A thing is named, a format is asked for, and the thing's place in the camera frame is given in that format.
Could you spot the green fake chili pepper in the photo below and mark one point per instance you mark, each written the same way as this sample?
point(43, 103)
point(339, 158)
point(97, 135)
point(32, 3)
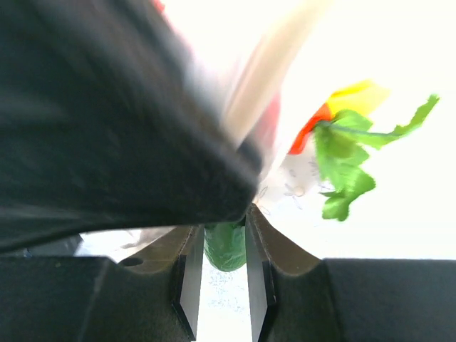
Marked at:
point(224, 245)

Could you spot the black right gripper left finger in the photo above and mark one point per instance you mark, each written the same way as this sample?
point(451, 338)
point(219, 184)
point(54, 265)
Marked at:
point(151, 296)

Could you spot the fake carrot with green leaves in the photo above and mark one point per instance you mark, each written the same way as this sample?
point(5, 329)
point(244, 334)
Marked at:
point(341, 129)

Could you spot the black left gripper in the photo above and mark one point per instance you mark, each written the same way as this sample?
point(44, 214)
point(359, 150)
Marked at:
point(99, 130)

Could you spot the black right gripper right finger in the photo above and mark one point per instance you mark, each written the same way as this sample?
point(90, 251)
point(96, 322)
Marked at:
point(294, 296)

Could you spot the polka dot zip top bag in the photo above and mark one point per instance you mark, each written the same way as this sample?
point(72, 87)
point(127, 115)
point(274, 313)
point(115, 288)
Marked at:
point(240, 53)

